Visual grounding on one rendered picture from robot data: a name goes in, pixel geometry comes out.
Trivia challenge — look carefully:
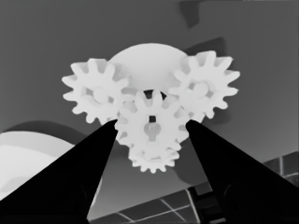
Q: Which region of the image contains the white round gear carrier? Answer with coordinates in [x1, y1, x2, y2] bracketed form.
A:
[107, 42, 192, 96]

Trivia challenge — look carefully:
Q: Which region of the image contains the small white toothed gear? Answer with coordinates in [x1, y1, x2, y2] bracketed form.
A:
[167, 50, 241, 124]
[61, 58, 130, 125]
[115, 89, 191, 157]
[129, 146, 181, 175]

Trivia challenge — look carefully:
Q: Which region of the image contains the large thick white disc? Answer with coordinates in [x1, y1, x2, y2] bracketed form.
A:
[0, 130, 104, 203]

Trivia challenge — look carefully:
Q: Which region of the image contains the dark robot torso block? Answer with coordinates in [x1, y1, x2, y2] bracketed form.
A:
[188, 181, 227, 224]

